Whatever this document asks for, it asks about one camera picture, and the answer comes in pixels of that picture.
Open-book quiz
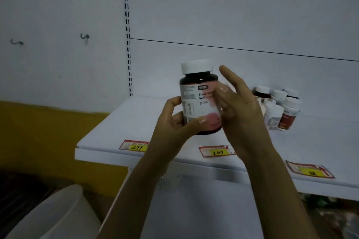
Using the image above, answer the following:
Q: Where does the person's left hand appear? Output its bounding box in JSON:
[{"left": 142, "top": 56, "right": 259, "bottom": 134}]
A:
[{"left": 145, "top": 96, "right": 210, "bottom": 164}]

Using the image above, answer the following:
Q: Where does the person's right hand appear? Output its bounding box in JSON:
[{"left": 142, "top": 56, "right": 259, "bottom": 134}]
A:
[{"left": 214, "top": 65, "right": 275, "bottom": 164}]

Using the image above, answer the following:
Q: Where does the dark pink-label supplement bottle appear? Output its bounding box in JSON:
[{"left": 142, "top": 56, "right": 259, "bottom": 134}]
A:
[{"left": 179, "top": 60, "right": 224, "bottom": 136}]

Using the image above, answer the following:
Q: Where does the person's left forearm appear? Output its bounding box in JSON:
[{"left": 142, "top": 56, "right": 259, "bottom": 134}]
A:
[{"left": 97, "top": 148, "right": 175, "bottom": 239}]

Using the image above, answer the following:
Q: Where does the person's right forearm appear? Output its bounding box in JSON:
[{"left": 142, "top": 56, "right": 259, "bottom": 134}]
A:
[{"left": 241, "top": 145, "right": 321, "bottom": 239}]

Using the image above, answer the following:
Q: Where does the red yellow price tag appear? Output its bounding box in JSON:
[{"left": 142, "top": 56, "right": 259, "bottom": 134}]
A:
[
  {"left": 199, "top": 145, "right": 237, "bottom": 158},
  {"left": 285, "top": 160, "right": 335, "bottom": 179},
  {"left": 119, "top": 140, "right": 150, "bottom": 153}
]

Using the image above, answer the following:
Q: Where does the white metal shelf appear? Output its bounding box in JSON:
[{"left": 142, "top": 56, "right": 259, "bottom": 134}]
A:
[{"left": 75, "top": 95, "right": 359, "bottom": 202}]

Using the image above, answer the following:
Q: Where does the cluster of white-capped bottles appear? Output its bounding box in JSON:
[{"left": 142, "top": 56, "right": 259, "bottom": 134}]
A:
[{"left": 252, "top": 85, "right": 303, "bottom": 132}]

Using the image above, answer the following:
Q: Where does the white shelf back panel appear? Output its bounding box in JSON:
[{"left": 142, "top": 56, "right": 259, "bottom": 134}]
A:
[{"left": 106, "top": 160, "right": 281, "bottom": 239}]

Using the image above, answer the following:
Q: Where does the slotted white shelf upright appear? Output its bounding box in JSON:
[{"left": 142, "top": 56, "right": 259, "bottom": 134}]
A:
[{"left": 122, "top": 0, "right": 133, "bottom": 97}]

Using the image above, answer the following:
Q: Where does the white plastic bucket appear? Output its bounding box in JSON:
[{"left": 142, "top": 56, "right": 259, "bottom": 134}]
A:
[{"left": 5, "top": 184, "right": 102, "bottom": 239}]

